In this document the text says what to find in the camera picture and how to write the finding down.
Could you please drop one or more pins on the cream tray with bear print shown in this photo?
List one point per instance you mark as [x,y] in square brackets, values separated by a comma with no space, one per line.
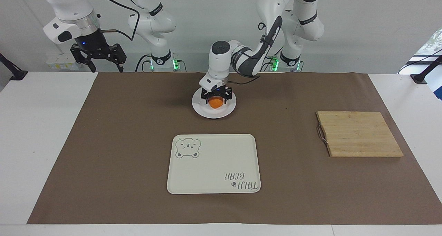
[210,167]

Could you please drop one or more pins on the orange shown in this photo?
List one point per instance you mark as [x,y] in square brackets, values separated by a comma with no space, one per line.
[216,103]

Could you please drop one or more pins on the black stand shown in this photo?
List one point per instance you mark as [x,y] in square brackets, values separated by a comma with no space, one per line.
[423,76]
[13,73]

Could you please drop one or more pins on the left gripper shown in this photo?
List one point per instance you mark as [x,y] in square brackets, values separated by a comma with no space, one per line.
[218,90]

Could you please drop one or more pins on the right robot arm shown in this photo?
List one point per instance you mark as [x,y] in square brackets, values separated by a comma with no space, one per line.
[65,4]

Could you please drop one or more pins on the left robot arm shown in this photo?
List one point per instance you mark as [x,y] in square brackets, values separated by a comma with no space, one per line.
[221,61]

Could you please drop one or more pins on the wooden cutting board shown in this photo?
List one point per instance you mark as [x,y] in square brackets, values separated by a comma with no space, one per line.
[359,134]

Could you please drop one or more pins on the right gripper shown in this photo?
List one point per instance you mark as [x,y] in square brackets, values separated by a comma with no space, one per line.
[90,42]

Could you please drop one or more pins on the round white plate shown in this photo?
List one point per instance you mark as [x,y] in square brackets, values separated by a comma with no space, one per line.
[214,113]

